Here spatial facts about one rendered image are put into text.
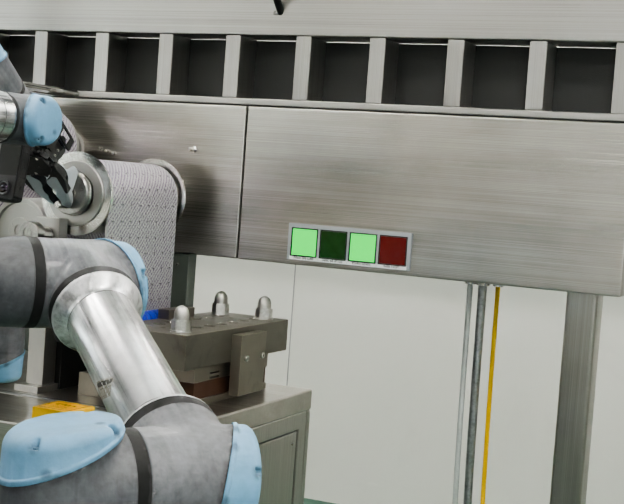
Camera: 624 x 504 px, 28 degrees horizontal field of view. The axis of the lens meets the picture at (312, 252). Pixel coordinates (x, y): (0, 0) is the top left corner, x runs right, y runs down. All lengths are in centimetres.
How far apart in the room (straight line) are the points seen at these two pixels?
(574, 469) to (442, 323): 238
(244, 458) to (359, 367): 362
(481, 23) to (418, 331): 262
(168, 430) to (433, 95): 126
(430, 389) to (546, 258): 259
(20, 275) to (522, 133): 103
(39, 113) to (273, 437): 79
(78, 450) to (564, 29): 134
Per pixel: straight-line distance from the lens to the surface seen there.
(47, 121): 188
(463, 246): 228
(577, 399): 242
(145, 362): 142
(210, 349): 218
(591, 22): 226
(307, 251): 238
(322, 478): 502
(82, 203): 222
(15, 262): 157
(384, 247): 232
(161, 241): 238
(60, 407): 199
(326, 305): 492
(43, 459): 121
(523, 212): 225
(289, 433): 239
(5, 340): 198
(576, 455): 243
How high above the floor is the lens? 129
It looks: 3 degrees down
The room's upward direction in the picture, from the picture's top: 4 degrees clockwise
